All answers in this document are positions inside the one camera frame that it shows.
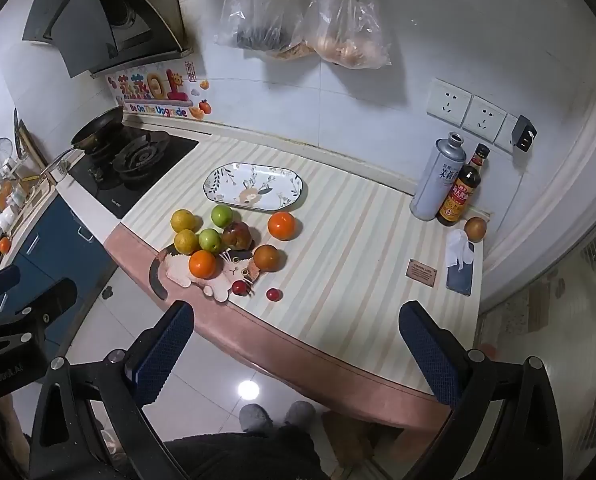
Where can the brownish orange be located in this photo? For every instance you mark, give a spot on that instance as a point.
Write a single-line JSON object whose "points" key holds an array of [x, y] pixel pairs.
{"points": [[267, 257]]}

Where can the grey metal bottle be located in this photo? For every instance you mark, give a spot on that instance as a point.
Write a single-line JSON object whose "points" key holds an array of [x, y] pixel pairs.
{"points": [[435, 180]]}

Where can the yellow citrus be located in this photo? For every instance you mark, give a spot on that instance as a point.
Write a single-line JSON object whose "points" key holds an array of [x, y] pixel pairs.
{"points": [[185, 221], [187, 242]]}

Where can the plastic bag with dark contents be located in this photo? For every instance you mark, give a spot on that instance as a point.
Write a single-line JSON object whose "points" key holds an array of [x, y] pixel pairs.
{"points": [[258, 20]]}

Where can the person's black pants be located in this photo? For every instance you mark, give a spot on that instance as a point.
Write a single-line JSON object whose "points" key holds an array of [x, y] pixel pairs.
{"points": [[258, 455]]}

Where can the green apple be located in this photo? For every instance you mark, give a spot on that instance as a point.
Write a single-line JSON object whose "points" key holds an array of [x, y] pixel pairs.
{"points": [[223, 216], [210, 240]]}

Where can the dark smartphone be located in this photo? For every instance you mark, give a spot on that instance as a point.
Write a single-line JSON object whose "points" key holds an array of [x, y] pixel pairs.
{"points": [[460, 280]]}

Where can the dark red apple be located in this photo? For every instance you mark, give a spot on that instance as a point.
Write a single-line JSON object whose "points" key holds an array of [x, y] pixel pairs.
{"points": [[237, 235]]}

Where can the black gas stove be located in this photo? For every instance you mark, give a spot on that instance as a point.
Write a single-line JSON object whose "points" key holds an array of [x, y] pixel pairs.
{"points": [[143, 160]]}

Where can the black frying pan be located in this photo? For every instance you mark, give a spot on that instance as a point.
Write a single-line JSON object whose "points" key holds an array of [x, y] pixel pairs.
{"points": [[98, 127]]}

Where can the cat shaped mat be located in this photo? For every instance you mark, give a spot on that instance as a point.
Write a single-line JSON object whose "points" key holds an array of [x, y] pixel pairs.
{"points": [[228, 272]]}

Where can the blue kitchen cabinet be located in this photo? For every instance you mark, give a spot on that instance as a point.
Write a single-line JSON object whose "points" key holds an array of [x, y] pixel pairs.
{"points": [[53, 250]]}

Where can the red cherry tomato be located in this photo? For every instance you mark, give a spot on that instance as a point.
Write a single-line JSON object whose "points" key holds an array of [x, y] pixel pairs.
{"points": [[273, 294], [239, 287]]}

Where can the black plug adapter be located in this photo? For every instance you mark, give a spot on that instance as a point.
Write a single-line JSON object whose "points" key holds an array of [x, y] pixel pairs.
{"points": [[523, 134]]}

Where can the metal strainer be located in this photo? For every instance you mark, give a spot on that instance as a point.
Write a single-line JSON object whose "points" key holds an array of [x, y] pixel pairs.
{"points": [[0, 154]]}

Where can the white wall outlet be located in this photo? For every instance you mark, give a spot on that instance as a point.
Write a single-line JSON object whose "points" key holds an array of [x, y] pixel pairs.
{"points": [[483, 119], [447, 102]]}

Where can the bright orange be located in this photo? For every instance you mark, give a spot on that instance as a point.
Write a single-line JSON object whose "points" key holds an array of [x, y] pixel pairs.
{"points": [[282, 225], [202, 264]]}

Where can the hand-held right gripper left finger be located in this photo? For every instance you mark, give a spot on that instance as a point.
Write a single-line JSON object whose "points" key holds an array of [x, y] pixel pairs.
{"points": [[163, 355]]}

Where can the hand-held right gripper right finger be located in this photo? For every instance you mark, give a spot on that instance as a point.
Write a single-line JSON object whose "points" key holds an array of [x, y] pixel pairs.
{"points": [[430, 355]]}

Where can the colourful wall sticker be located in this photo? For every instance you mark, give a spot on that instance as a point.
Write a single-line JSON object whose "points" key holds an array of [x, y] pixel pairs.
{"points": [[153, 91]]}

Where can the striped tablecloth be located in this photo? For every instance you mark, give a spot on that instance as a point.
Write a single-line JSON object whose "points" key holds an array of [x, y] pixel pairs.
{"points": [[353, 260]]}

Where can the glass fruit plate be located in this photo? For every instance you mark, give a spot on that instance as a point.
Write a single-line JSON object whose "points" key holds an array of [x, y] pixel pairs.
{"points": [[258, 185]]}

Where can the person's left forearm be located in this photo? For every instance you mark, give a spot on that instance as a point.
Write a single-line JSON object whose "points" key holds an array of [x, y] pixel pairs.
{"points": [[7, 422]]}

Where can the small orange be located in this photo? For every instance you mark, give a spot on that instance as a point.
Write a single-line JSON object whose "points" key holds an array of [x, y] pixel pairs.
{"points": [[4, 245]]}

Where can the white tissue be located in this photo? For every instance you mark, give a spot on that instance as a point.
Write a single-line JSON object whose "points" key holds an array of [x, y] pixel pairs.
{"points": [[457, 247]]}

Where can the cardboard box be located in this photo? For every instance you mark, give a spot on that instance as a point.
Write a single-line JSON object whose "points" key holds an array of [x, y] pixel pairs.
{"points": [[353, 440]]}

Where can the plastic bag with orange contents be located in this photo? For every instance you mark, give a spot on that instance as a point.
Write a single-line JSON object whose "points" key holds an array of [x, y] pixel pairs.
{"points": [[348, 45]]}

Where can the dark sauce bottle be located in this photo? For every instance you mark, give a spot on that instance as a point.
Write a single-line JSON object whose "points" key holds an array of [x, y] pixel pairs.
{"points": [[457, 195]]}

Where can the black range hood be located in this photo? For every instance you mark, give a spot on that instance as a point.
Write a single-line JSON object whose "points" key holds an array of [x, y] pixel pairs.
{"points": [[78, 20]]}

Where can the grey slipper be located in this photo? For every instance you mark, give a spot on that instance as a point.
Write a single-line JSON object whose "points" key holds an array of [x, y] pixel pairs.
{"points": [[256, 417], [300, 414]]}

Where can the brown round fruit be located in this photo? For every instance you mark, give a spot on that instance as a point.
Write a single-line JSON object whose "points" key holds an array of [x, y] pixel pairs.
{"points": [[475, 229]]}

